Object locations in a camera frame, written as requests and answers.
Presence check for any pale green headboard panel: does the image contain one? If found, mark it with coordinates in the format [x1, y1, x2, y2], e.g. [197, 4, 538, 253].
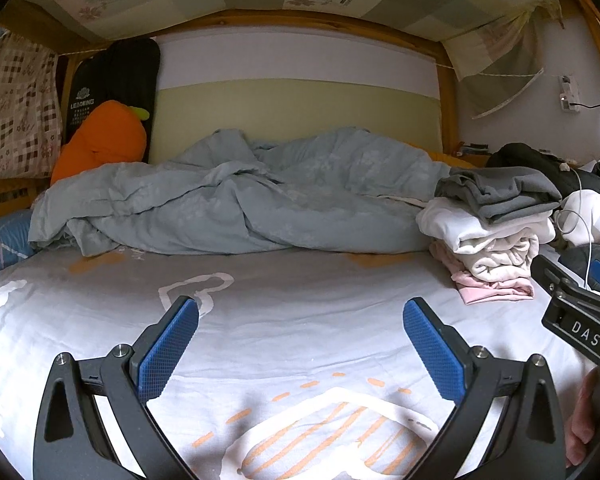
[147, 30, 443, 166]

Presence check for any white cable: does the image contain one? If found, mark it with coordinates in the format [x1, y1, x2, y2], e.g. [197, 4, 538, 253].
[552, 162, 600, 296]

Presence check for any white curved strip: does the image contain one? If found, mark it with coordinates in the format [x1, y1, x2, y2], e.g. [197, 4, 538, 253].
[472, 67, 546, 120]

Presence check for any orange carrot plush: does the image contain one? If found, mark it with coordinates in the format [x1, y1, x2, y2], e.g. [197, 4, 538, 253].
[50, 101, 151, 186]

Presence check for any wooden bed frame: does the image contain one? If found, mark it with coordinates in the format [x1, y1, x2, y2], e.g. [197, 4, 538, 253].
[0, 0, 600, 221]

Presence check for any checked brown curtain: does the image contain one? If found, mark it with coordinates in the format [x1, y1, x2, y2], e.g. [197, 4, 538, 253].
[0, 30, 63, 181]

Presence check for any white wall charger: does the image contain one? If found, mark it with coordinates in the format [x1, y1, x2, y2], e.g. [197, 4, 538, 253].
[559, 75, 581, 112]

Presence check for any cream folded garment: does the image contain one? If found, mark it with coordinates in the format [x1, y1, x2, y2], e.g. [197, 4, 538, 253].
[430, 235, 540, 283]

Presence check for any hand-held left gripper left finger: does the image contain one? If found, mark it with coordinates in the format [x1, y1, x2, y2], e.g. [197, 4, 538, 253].
[32, 295, 201, 480]

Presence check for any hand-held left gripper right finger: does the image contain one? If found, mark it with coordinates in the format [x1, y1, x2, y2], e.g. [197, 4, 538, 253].
[402, 297, 566, 480]

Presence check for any black jacket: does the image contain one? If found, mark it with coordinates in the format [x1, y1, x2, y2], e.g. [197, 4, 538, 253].
[487, 142, 600, 196]

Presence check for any grey printed t-shirt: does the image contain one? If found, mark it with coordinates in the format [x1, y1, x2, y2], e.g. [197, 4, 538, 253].
[434, 166, 563, 226]

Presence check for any printed grey bedsheet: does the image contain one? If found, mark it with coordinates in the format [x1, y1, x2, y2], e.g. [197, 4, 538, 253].
[0, 247, 596, 480]

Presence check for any person's right hand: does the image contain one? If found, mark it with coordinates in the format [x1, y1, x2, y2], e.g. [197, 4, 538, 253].
[568, 367, 600, 466]

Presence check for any dark grey cloth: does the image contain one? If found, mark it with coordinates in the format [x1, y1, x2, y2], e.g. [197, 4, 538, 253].
[562, 244, 600, 286]

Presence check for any blue pillow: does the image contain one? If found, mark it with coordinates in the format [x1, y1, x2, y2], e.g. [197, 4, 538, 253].
[0, 210, 38, 281]

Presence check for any grey-blue duvet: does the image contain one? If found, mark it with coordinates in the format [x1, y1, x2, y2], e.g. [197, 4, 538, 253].
[29, 127, 453, 257]

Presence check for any black Leadking bag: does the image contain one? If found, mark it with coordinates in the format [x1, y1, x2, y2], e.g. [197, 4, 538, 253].
[62, 38, 161, 163]

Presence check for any white and pink garment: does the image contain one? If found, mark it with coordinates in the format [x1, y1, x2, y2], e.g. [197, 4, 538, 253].
[560, 189, 600, 251]

